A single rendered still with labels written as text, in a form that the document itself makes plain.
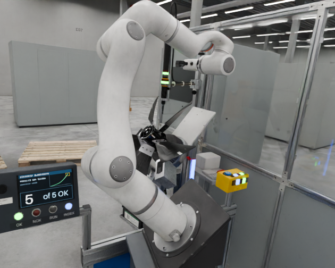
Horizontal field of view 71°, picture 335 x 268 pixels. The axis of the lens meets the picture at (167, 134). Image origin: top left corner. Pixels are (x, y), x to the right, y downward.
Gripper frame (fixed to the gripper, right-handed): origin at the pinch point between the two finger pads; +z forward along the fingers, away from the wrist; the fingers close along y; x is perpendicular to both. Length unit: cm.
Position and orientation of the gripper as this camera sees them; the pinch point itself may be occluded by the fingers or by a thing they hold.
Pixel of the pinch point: (184, 64)
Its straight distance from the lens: 127.1
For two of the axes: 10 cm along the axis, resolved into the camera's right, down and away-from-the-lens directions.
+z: -5.1, -2.5, 8.2
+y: 8.6, -0.6, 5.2
